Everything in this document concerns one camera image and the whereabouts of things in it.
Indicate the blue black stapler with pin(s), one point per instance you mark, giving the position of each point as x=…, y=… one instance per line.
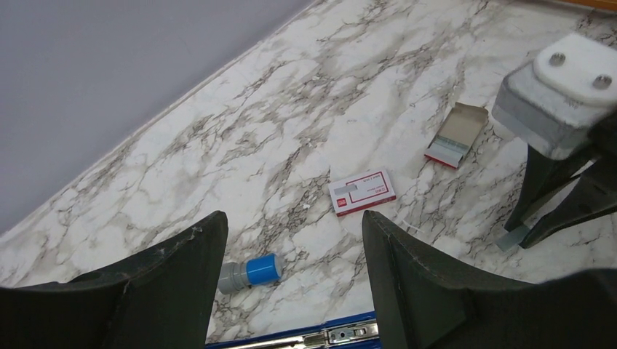
x=356, y=331

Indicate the red white staple box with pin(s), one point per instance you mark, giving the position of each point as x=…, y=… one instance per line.
x=362, y=191

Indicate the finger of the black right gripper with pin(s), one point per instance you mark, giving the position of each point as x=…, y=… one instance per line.
x=593, y=196
x=543, y=175

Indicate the staple box tray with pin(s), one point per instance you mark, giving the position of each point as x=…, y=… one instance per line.
x=457, y=134

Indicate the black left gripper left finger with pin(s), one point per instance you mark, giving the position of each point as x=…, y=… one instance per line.
x=161, y=297

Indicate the grey blue small cylinder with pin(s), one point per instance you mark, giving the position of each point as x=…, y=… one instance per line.
x=234, y=277

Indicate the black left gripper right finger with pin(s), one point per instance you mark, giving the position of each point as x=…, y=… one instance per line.
x=424, y=298

